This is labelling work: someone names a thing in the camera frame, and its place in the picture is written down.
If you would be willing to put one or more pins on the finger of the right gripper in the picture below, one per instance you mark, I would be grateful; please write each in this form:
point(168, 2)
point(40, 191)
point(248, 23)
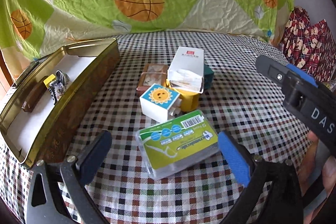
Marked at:
point(308, 78)

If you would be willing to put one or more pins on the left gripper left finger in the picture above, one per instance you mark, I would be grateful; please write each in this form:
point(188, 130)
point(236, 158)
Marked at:
point(45, 202)

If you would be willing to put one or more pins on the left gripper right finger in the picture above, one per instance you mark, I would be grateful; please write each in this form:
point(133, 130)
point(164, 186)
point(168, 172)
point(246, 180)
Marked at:
point(283, 203)

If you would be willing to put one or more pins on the dark brown wooden bar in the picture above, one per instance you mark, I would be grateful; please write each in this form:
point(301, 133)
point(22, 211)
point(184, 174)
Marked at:
point(34, 96)

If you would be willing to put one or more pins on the blue bear toy block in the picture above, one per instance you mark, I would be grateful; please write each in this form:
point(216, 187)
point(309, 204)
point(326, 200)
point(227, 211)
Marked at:
point(208, 76)

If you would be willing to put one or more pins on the green floss pick box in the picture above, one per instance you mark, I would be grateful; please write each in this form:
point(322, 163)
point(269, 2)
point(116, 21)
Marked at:
point(170, 147)

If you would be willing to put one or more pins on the yellow face toy block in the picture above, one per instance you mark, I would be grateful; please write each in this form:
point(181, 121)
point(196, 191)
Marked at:
point(189, 99)

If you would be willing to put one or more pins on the white cardboard box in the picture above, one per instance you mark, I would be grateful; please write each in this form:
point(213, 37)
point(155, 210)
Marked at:
point(186, 70)

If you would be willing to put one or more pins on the white sun toy block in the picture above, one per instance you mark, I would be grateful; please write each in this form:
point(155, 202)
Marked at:
point(160, 103)

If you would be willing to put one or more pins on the brown framed picture box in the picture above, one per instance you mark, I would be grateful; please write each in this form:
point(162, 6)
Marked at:
point(152, 74)

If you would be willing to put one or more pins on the right hand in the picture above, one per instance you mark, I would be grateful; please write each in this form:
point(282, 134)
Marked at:
point(317, 161)

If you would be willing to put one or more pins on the dark red floral cloth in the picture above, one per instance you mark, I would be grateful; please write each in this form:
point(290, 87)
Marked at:
point(310, 47)

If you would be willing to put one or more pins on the gold metal tin box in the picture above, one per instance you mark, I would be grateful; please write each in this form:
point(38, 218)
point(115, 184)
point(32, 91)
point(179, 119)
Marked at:
point(81, 69)

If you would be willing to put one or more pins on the small yellow block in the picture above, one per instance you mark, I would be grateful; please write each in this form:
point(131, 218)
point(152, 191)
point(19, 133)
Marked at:
point(48, 80)

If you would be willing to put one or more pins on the black smartphone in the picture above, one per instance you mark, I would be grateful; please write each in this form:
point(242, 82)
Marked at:
point(28, 70)

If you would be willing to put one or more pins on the wooden door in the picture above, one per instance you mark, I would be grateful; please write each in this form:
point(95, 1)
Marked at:
point(6, 79)

